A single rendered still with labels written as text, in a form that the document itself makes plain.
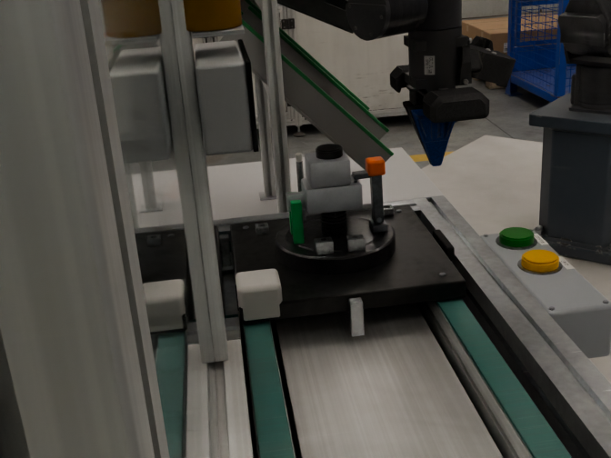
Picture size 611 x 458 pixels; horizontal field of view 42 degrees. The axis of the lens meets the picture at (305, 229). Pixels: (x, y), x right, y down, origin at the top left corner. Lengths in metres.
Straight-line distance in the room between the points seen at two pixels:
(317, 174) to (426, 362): 0.24
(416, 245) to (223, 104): 0.39
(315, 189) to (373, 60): 4.22
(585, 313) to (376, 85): 4.35
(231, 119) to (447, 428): 0.33
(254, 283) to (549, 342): 0.29
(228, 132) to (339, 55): 4.44
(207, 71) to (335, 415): 0.33
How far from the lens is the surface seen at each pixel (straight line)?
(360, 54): 5.08
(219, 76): 0.62
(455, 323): 0.83
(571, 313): 0.84
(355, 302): 0.83
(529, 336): 0.79
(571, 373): 0.75
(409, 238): 0.97
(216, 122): 0.63
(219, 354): 0.76
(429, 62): 0.88
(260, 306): 0.83
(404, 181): 1.51
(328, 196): 0.90
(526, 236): 0.97
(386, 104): 5.17
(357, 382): 0.79
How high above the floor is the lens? 1.35
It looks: 22 degrees down
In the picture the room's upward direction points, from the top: 4 degrees counter-clockwise
